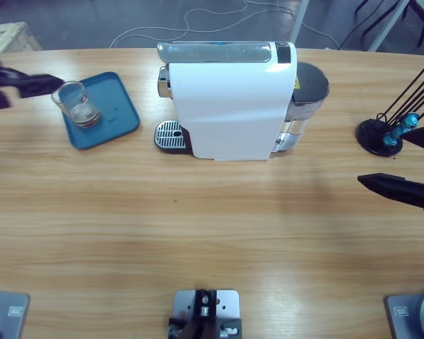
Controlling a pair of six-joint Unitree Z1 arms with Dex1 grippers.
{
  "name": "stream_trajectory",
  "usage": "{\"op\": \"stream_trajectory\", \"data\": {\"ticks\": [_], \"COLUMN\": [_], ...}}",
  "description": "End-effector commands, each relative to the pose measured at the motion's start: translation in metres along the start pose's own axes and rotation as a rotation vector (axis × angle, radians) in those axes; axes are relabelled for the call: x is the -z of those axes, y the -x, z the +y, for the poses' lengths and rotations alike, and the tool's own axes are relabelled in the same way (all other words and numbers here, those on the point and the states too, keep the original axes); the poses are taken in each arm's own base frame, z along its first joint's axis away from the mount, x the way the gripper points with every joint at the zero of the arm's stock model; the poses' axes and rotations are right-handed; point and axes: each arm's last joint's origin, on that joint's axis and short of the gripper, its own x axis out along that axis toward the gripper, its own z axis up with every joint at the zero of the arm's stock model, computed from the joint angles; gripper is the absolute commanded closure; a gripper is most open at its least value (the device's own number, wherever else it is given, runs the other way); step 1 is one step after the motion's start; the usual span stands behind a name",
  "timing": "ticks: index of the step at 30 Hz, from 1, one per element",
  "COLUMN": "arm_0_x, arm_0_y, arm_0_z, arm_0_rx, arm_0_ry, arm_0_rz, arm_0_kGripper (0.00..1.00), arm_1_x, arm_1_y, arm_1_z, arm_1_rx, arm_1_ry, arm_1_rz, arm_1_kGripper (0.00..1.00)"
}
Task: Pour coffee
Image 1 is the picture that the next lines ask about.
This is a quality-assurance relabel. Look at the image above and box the white capsule coffee machine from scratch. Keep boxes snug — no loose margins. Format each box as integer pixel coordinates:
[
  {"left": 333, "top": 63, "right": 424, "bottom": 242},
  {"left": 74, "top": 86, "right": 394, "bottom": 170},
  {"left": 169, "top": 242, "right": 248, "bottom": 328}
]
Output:
[{"left": 153, "top": 41, "right": 300, "bottom": 162}]

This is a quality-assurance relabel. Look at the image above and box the clear drinking glass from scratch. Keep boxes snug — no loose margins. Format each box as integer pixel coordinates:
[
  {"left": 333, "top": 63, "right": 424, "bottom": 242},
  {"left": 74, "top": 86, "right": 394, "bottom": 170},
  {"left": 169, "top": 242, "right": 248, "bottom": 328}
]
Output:
[{"left": 51, "top": 80, "right": 102, "bottom": 129}]

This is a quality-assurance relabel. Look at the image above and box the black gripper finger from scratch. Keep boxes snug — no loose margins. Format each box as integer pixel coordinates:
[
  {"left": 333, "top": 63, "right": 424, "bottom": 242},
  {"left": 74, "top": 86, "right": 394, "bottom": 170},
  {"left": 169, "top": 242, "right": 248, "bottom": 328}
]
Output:
[
  {"left": 357, "top": 172, "right": 424, "bottom": 215},
  {"left": 399, "top": 126, "right": 424, "bottom": 151}
]

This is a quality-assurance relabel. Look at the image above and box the grey centre mount plate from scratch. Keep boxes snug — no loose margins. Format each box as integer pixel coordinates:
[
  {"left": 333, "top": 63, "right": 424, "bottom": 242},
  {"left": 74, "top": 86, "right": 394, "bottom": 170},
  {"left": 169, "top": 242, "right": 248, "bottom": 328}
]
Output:
[{"left": 167, "top": 289, "right": 243, "bottom": 339}]

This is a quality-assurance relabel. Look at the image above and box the white floor cable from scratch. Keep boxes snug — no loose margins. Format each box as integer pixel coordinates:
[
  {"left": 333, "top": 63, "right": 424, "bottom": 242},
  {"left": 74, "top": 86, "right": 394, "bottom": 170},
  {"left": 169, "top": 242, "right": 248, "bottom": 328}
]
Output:
[{"left": 108, "top": 0, "right": 341, "bottom": 50}]

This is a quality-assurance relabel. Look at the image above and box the black floor cable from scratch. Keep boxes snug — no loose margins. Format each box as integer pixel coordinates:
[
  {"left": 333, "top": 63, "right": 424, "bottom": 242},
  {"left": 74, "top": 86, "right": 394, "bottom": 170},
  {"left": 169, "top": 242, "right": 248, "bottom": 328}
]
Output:
[{"left": 338, "top": 0, "right": 396, "bottom": 49}]

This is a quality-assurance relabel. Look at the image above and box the black metal chair frame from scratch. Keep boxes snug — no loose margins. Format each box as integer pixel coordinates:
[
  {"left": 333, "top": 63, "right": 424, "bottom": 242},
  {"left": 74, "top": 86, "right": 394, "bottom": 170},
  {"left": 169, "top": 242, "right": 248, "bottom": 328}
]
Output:
[{"left": 401, "top": 0, "right": 424, "bottom": 47}]

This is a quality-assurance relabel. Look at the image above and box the white metal table leg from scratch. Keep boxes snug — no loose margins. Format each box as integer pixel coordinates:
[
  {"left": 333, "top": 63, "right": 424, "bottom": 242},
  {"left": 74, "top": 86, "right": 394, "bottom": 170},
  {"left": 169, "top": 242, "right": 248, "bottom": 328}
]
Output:
[
  {"left": 368, "top": 0, "right": 411, "bottom": 53},
  {"left": 288, "top": 0, "right": 310, "bottom": 45}
]

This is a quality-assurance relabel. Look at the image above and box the arm grey base plate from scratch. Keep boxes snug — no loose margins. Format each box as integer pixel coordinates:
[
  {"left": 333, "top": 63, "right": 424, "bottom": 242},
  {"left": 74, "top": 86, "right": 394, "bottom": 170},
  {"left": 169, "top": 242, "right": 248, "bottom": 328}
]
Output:
[
  {"left": 384, "top": 289, "right": 424, "bottom": 339},
  {"left": 0, "top": 289, "right": 32, "bottom": 339}
]

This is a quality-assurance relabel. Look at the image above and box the light wooden crate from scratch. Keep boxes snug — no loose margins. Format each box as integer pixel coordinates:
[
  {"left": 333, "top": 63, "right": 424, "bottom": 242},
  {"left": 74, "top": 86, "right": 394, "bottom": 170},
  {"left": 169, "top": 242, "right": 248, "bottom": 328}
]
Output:
[{"left": 0, "top": 21, "right": 43, "bottom": 56}]

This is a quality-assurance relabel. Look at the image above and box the chrome coffee machine lever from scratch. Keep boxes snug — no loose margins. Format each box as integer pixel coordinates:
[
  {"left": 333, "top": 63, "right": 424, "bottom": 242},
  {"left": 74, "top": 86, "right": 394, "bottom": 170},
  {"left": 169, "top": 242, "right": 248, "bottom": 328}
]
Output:
[{"left": 156, "top": 41, "right": 272, "bottom": 64}]

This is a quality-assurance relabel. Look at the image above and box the teal plastic tray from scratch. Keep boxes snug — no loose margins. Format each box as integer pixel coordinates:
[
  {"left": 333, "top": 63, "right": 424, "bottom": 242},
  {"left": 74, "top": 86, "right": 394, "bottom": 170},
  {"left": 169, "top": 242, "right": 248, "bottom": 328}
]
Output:
[{"left": 57, "top": 71, "right": 141, "bottom": 150}]

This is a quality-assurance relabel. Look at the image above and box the clear water tank black lid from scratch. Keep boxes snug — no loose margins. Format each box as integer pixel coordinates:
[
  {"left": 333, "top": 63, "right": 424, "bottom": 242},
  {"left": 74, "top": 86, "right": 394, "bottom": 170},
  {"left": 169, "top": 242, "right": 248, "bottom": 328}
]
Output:
[{"left": 285, "top": 60, "right": 330, "bottom": 137}]

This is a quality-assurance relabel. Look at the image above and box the black capsule holder with rods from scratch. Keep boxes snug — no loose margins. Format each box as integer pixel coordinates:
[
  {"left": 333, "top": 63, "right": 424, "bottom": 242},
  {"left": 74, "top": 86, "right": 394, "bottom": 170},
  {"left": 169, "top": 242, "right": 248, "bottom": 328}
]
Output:
[{"left": 355, "top": 58, "right": 424, "bottom": 157}]

